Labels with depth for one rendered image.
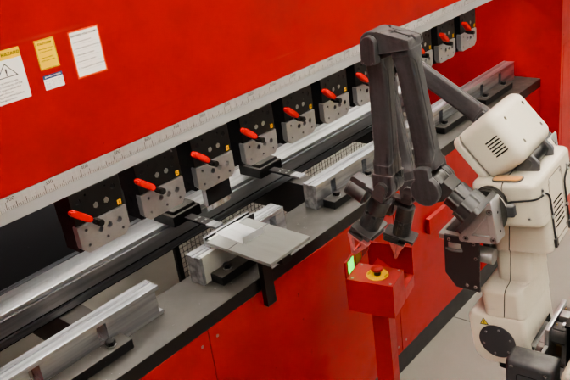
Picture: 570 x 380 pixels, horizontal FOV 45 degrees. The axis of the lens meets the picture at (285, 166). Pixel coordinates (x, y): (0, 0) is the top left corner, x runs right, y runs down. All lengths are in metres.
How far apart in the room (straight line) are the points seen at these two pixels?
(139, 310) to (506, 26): 2.54
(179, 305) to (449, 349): 1.49
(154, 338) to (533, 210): 1.05
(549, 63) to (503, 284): 1.98
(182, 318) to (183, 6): 0.87
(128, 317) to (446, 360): 1.60
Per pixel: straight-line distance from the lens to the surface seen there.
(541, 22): 3.73
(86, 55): 1.72
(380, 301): 2.23
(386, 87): 1.69
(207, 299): 2.06
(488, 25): 3.85
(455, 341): 3.24
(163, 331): 1.98
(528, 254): 1.93
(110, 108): 1.77
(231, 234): 2.12
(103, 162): 1.78
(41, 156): 1.69
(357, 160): 2.61
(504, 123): 1.76
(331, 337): 2.52
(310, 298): 2.35
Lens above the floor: 1.98
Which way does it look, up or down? 23 degrees down
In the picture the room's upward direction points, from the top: 8 degrees counter-clockwise
